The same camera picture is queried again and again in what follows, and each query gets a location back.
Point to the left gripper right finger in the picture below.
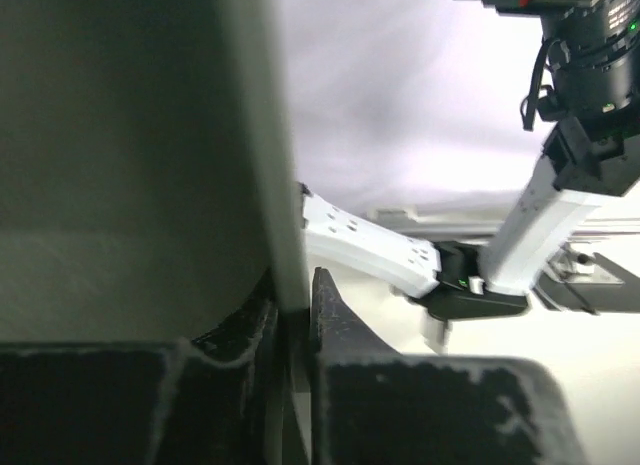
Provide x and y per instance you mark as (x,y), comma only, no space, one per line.
(373,405)

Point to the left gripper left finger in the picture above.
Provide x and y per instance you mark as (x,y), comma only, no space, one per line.
(199,401)

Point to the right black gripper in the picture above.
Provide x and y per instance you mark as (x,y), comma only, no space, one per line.
(588,61)

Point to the large metal tray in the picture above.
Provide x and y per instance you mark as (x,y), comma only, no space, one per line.
(147,180)

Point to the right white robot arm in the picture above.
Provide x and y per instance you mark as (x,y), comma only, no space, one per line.
(584,165)

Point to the aluminium rail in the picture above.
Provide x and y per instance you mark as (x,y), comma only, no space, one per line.
(483,223)

